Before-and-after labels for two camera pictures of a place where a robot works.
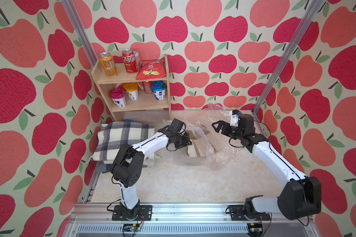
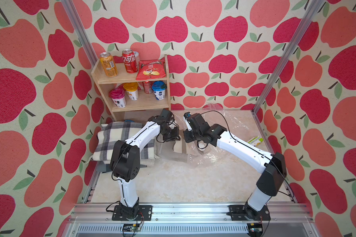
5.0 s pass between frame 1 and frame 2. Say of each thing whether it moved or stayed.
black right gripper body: moved
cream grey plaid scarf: stayed
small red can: stayed
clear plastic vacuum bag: moved
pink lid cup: stayed
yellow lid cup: stayed
